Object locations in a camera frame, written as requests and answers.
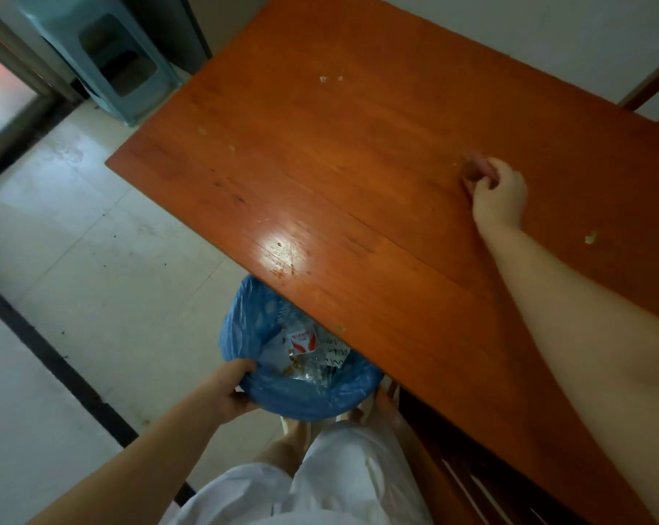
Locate person's left hand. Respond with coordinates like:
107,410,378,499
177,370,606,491
211,357,260,424

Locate black baseboard strip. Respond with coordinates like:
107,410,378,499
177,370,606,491
0,273,198,507

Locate person's right hand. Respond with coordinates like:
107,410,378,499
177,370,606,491
463,156,529,233

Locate paper with black squiggles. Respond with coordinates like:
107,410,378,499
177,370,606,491
321,338,352,370

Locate person's right forearm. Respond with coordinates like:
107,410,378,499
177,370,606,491
480,221,659,525

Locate orange wooden table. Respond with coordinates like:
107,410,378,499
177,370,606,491
105,0,659,525

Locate grey metal door frame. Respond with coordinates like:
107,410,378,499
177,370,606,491
0,0,84,187

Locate clear plastic bottle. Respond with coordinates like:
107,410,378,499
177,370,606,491
277,314,330,381

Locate blue plastic stool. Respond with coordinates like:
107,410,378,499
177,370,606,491
16,0,183,128

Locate blue lined waste basket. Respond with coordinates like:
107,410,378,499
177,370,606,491
218,274,385,424

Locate white bear right slipper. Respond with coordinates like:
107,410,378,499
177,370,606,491
334,376,402,427

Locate person's left forearm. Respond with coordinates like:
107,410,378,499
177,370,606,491
28,376,237,525

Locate pink cleaning cloth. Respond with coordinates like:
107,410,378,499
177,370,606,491
461,153,500,184

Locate white shorts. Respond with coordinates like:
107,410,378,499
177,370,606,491
159,420,434,525

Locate person's left leg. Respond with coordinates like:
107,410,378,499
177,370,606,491
255,420,311,476

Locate wooden slat-back chair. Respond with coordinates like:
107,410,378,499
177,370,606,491
619,51,659,129
383,376,582,525

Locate food crumbs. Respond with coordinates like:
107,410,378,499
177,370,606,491
195,73,598,334

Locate frosted glass door pane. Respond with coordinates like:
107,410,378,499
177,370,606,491
0,46,40,154

